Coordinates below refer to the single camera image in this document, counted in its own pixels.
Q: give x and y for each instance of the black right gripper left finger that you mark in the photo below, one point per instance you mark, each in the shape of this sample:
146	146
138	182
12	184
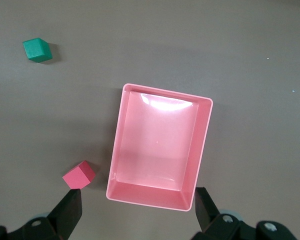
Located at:
57	220

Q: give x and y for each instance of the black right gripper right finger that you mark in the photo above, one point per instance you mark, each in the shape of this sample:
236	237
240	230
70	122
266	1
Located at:
212	222

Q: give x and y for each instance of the red cube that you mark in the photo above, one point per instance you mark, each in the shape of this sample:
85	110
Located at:
77	176

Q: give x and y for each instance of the pink plastic bin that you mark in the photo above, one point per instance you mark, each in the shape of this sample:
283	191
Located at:
160	140

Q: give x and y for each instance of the green cube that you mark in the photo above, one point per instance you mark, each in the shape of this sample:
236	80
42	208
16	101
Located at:
36	50

